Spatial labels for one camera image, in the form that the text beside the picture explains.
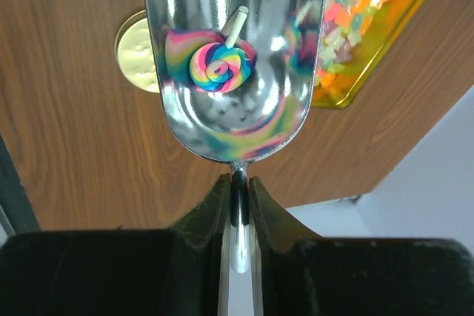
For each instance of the gold tin of gummies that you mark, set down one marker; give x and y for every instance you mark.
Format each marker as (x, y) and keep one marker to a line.
(357, 35)

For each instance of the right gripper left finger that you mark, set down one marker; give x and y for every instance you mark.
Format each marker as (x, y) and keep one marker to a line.
(179, 270)

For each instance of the metal scoop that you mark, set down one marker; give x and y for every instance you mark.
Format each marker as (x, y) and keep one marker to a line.
(258, 118)

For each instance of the gold jar lid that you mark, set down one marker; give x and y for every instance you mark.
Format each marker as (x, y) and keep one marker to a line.
(134, 53)

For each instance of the small rainbow swirl lollipop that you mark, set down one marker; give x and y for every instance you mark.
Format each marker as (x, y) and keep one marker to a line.
(221, 67)

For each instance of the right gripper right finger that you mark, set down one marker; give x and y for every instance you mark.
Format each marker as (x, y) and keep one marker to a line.
(298, 272)

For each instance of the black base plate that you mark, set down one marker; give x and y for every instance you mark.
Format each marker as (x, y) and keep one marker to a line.
(17, 215)

